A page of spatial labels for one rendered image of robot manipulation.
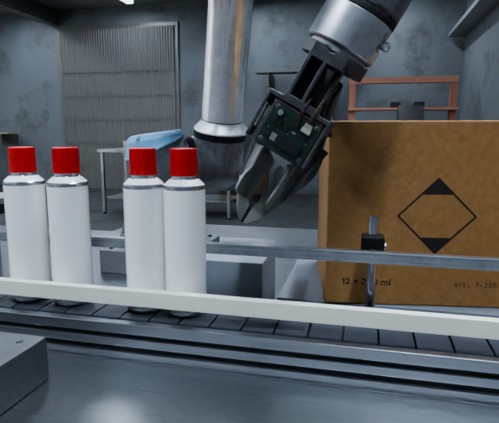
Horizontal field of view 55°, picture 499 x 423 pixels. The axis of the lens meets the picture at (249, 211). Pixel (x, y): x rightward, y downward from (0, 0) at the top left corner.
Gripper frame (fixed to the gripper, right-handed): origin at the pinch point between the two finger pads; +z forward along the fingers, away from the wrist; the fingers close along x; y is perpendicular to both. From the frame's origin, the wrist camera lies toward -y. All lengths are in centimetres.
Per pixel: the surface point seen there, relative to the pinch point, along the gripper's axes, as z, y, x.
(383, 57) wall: -134, -813, -36
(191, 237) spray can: 5.9, 2.1, -4.2
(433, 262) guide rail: -5.8, -2.8, 21.3
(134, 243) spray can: 10.5, 2.5, -9.9
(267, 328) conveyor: 9.8, 3.3, 9.1
